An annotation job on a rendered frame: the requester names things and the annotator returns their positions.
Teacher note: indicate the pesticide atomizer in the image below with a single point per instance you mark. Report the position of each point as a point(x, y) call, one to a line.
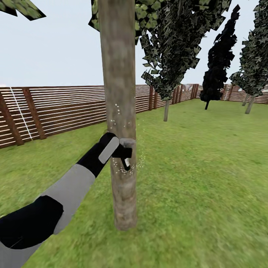
point(126, 163)

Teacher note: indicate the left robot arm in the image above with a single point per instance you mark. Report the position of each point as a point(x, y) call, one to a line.
point(23, 231)

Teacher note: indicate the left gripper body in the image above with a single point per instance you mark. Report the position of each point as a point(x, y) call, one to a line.
point(124, 151)

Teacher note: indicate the tree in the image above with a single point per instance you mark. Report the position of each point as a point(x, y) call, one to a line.
point(174, 44)
point(262, 5)
point(219, 57)
point(120, 23)
point(256, 66)

